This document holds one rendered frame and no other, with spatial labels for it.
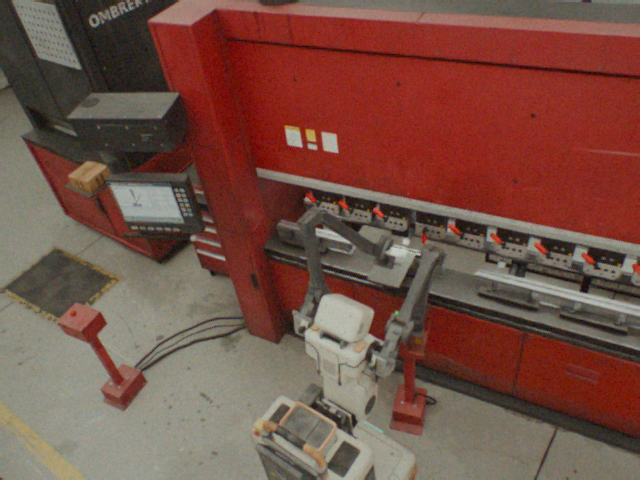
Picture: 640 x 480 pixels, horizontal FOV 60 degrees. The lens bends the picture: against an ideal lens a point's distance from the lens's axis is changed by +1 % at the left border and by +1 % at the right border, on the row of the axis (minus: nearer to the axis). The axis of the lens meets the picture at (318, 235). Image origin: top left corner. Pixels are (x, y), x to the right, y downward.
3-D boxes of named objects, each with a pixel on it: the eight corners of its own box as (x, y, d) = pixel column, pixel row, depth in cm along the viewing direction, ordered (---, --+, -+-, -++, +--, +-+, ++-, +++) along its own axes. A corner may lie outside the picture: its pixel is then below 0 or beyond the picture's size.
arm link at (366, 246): (306, 215, 251) (319, 220, 243) (311, 205, 252) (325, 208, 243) (365, 254, 277) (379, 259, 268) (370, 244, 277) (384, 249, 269)
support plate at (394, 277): (366, 279, 295) (366, 278, 295) (384, 248, 312) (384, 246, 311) (398, 288, 288) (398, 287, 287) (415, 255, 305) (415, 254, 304)
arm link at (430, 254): (422, 238, 238) (444, 246, 234) (426, 243, 250) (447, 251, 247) (382, 334, 236) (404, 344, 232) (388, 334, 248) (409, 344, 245)
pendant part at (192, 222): (128, 231, 310) (104, 179, 286) (137, 217, 318) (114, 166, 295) (203, 234, 300) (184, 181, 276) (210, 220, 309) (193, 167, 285)
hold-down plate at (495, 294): (477, 295, 293) (477, 292, 291) (480, 288, 297) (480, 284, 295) (537, 311, 281) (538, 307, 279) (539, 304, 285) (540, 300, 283)
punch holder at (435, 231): (415, 234, 290) (415, 210, 279) (420, 224, 296) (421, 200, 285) (443, 240, 284) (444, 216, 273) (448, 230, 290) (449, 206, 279)
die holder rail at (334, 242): (279, 236, 347) (276, 225, 341) (283, 230, 351) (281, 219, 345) (351, 255, 327) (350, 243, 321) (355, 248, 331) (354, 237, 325)
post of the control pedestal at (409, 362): (404, 402, 336) (403, 348, 300) (406, 394, 339) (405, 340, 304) (413, 404, 334) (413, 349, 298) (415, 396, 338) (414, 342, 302)
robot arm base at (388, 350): (370, 352, 234) (394, 364, 228) (377, 334, 235) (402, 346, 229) (377, 353, 242) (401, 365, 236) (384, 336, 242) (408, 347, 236)
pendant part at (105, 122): (126, 246, 322) (64, 117, 266) (143, 218, 340) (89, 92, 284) (207, 250, 311) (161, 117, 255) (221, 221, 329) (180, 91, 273)
